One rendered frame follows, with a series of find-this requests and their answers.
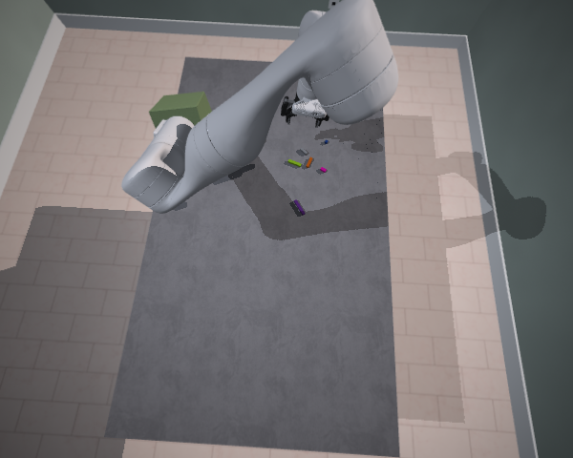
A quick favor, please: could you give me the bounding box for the purple rod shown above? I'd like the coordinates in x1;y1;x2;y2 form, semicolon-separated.
294;199;305;215

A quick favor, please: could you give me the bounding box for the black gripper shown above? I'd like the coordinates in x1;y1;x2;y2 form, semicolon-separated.
281;92;329;128

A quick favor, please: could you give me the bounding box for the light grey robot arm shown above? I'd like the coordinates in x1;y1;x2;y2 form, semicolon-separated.
121;0;398;214

